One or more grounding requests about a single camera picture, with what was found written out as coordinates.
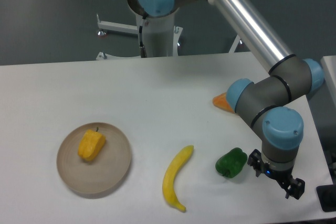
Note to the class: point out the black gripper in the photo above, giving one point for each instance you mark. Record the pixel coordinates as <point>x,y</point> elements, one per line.
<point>280,172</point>

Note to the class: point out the yellow bell pepper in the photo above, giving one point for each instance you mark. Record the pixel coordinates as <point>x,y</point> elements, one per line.
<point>91,144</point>

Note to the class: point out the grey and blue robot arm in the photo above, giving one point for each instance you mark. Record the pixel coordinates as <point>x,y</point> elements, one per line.
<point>262,105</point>

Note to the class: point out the green bell pepper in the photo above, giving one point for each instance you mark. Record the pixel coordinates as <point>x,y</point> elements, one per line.
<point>232,163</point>

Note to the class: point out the round beige plate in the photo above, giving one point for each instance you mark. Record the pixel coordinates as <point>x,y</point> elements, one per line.
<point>102,175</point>

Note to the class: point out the black device at table edge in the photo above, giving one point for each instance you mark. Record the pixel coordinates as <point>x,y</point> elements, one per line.
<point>326,195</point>

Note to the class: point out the orange triangular bread piece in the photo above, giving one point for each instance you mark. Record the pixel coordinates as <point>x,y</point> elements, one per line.
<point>221,102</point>

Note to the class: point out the yellow banana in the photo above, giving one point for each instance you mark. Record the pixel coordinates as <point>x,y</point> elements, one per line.
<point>177,163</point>

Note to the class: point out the white side table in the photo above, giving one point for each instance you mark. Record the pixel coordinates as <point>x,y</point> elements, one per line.
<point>328,64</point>

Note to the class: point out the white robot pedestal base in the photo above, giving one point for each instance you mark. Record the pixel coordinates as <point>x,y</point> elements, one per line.
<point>197,28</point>

